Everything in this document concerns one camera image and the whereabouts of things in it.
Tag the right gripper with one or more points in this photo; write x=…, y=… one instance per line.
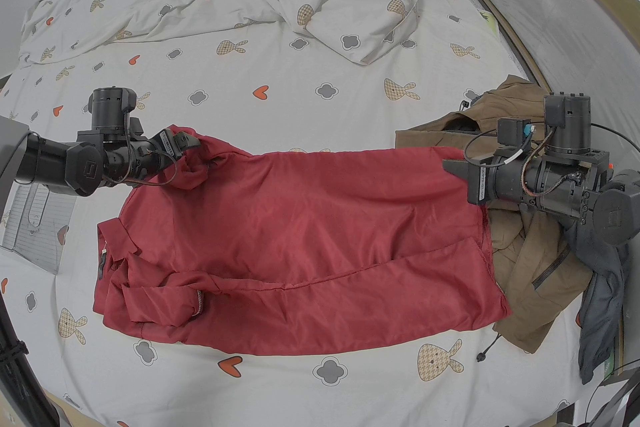
x=510, y=185

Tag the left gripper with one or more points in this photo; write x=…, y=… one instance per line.
x=142, y=157

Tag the red shirt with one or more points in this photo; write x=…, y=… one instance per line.
x=310, y=240

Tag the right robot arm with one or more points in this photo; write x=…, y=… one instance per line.
x=615, y=215

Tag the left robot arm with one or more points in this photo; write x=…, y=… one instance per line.
x=60, y=165

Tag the khaki jacket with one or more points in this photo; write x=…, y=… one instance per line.
x=535, y=275

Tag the clear plastic box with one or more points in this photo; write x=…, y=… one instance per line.
x=35, y=230

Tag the dark grey garment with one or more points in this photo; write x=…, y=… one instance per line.
x=600, y=315

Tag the white printed quilt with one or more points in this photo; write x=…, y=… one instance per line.
x=200, y=9

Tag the bed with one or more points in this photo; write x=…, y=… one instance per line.
x=300, y=79

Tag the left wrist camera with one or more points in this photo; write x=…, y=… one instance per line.
x=136, y=126

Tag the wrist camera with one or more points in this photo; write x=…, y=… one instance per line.
x=512, y=132
x=136, y=126

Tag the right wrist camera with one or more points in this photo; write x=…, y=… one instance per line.
x=512, y=132

